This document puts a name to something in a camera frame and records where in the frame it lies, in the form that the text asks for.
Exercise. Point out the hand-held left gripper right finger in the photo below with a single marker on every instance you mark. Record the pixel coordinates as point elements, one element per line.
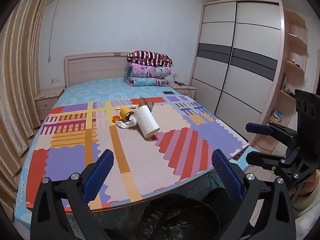
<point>226,177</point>

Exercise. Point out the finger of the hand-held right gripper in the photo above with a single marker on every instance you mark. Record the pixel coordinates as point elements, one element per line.
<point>262,161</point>
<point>260,128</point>

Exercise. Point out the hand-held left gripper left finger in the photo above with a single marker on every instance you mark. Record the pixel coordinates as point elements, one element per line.
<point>100,177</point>

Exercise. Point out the orange cap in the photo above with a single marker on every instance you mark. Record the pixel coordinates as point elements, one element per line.
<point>116,118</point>

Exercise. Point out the black trash bin with bag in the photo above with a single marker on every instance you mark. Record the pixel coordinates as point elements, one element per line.
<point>175,220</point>

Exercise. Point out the person's right forearm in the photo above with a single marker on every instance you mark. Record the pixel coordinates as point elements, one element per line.
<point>310,206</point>

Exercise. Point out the person's right hand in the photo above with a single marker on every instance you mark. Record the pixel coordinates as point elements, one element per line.
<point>308,183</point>

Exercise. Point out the blue and white cloth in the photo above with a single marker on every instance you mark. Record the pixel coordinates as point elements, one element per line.
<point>277,114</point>

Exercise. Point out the colourful patterned folding table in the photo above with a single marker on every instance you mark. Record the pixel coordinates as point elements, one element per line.
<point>140,155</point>

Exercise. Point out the crumpled white tissue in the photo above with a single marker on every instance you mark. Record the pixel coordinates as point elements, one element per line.
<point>126,124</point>

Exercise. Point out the wooden corner shelf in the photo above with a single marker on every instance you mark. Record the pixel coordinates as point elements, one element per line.
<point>297,45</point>

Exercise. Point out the yellow tape roll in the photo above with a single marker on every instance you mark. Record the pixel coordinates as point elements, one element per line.
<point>124,112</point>

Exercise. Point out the white toilet paper roll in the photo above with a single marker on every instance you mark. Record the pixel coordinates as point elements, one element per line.
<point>146,122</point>

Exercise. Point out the sliding door wardrobe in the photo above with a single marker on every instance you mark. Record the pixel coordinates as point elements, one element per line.
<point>245,55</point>

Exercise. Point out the small white tube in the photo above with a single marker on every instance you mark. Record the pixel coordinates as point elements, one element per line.
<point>132,106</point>

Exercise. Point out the light wooden nightstand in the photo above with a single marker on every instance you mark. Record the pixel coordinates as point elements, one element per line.
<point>46,102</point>
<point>183,88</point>

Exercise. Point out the brown patterned box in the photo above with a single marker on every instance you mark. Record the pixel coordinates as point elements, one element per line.
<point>147,103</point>

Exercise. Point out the black phone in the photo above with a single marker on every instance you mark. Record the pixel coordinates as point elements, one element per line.
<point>168,93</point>

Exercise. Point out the teal folded quilt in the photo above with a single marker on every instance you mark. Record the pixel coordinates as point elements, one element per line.
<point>142,81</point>

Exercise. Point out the light wooden headboard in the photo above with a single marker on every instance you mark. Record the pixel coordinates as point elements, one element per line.
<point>95,67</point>

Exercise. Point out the beige striped curtain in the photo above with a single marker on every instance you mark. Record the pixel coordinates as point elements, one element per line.
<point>22,80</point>

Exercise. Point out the striped folded blanket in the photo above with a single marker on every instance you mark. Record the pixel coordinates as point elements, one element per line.
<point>150,56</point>

